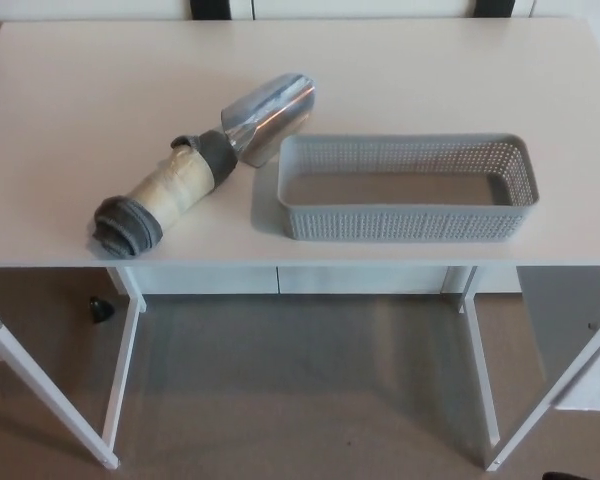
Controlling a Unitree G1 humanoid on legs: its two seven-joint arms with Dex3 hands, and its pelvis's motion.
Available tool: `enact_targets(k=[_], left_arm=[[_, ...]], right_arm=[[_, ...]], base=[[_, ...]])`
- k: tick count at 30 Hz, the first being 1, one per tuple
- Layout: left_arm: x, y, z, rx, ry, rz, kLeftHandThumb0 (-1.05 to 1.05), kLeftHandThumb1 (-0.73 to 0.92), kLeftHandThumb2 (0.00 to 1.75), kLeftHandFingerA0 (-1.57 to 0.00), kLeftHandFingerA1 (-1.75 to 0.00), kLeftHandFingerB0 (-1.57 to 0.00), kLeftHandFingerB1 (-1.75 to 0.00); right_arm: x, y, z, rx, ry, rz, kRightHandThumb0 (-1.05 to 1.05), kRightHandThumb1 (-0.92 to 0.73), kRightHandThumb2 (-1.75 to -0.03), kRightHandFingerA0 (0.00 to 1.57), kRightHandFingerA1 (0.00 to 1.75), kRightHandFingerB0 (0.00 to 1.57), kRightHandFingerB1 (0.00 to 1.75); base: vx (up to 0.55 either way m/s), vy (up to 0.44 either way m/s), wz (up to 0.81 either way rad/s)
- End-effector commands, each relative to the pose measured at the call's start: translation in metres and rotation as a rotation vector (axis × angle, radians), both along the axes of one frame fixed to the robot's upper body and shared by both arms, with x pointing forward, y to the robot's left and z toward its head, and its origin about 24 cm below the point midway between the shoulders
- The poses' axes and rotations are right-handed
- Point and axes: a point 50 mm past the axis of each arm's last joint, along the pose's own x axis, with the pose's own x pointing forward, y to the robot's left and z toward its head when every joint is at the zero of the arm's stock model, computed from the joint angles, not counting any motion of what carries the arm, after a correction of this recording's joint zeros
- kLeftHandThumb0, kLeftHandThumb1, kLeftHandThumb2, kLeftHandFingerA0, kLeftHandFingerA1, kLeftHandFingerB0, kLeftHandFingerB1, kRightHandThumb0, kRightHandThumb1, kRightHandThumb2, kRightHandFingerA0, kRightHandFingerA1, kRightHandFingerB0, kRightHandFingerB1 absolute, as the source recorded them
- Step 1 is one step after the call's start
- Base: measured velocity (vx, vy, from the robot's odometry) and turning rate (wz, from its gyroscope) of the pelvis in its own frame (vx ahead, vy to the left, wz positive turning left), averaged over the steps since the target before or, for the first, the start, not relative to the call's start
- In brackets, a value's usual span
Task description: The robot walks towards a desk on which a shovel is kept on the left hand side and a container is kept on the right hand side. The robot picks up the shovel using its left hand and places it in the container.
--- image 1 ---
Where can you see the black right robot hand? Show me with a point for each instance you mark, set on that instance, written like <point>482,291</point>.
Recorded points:
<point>565,476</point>

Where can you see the white desk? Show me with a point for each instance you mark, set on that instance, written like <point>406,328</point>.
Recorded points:
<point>405,75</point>

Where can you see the grey perforated plastic basket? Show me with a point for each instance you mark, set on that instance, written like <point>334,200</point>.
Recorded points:
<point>405,225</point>

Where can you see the black floor door stop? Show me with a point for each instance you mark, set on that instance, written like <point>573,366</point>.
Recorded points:
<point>101,310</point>

